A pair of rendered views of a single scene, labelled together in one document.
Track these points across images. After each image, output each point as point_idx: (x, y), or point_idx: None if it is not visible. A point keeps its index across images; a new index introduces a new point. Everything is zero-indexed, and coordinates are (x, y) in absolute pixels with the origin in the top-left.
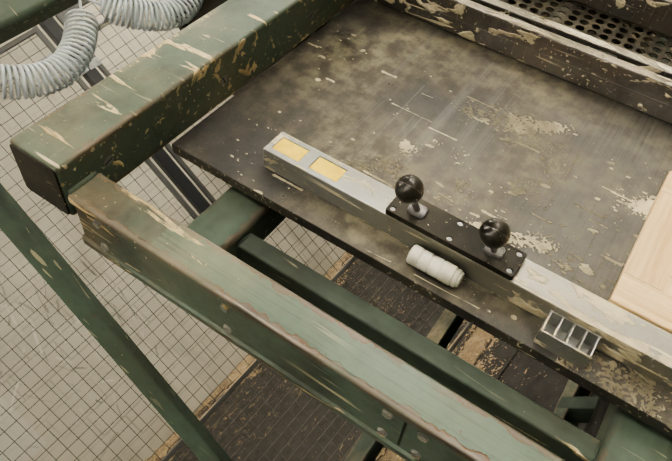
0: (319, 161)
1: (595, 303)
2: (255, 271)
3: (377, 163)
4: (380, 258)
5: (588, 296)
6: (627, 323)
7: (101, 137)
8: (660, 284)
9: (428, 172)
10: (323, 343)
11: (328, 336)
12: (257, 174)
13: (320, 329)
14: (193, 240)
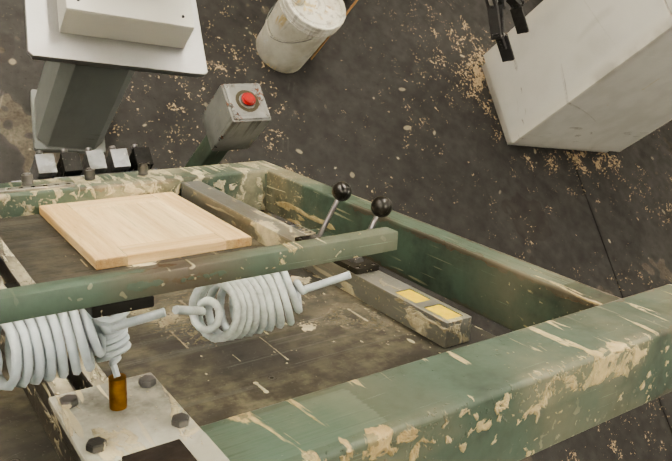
0: (418, 300)
1: (272, 226)
2: (494, 261)
3: (349, 322)
4: None
5: (273, 228)
6: (263, 220)
7: (638, 293)
8: (210, 234)
9: (304, 309)
10: (456, 238)
11: (452, 239)
12: (477, 337)
13: (456, 241)
14: (541, 277)
